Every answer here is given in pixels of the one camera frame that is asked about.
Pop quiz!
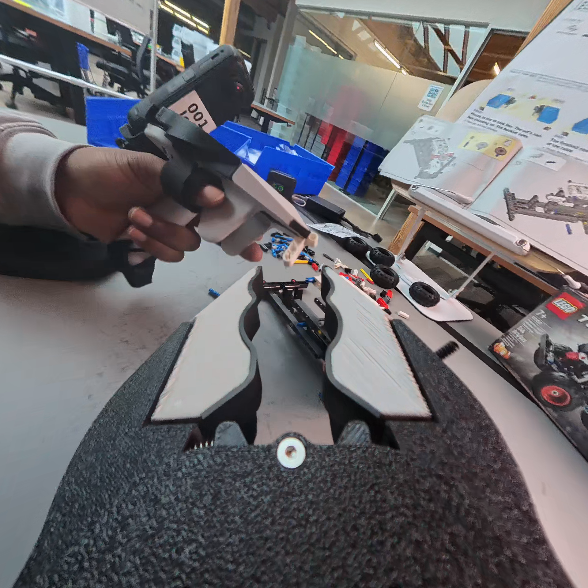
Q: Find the white sticker sheet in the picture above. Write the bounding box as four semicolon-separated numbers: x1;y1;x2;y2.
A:
307;223;362;239

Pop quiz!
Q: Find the printed task sheet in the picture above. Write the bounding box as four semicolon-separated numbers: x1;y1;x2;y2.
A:
459;0;588;169

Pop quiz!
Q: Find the wooden background table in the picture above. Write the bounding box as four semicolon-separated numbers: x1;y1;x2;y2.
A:
250;103;296;134

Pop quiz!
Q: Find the white black toy truck chassis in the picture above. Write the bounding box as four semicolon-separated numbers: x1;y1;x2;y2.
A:
263;277;460;362

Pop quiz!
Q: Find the pile of red white parts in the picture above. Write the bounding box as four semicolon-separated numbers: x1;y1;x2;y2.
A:
322;253;411;320

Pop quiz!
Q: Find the person's left hand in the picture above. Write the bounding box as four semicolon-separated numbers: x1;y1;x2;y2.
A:
55;145;266;264

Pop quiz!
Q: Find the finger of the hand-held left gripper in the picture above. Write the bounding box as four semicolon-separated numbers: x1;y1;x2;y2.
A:
232;163;319;250

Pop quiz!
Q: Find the pile of blue black pins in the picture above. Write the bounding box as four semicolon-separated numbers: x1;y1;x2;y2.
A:
259;232;321;272

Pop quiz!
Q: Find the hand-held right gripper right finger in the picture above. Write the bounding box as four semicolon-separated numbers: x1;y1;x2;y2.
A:
321;266;433;444

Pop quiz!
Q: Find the black power bank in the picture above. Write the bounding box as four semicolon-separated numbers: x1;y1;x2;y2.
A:
266;170;297;201

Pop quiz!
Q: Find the white toy connector piece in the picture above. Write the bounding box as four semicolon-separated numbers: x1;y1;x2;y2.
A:
281;232;320;268

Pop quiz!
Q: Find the black adapter box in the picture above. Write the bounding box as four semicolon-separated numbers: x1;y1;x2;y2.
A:
305;195;346;221

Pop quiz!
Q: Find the small blue white notice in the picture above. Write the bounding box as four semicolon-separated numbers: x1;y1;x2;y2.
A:
418;84;444;111

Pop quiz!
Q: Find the open instruction booklet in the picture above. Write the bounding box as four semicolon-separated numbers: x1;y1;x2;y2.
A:
379;115;588;277

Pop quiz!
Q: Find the black cable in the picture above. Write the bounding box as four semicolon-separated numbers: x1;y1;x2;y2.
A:
342;218;385;243

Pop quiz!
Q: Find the printed toy truck box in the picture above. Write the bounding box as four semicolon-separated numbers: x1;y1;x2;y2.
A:
489;287;588;461

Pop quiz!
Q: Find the black office chair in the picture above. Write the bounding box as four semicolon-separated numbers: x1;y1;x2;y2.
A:
96;37;153;98

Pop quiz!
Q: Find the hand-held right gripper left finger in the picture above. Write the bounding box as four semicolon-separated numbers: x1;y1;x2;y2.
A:
151;266;265;445

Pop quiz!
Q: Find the grey desk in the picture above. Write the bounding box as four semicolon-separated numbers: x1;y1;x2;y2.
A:
0;110;588;588

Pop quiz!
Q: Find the blue plastic bin with tag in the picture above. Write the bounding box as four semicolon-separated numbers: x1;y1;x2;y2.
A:
86;96;144;149

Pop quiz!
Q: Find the shelf of coloured bins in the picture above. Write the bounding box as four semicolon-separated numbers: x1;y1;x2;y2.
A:
317;122;389;196

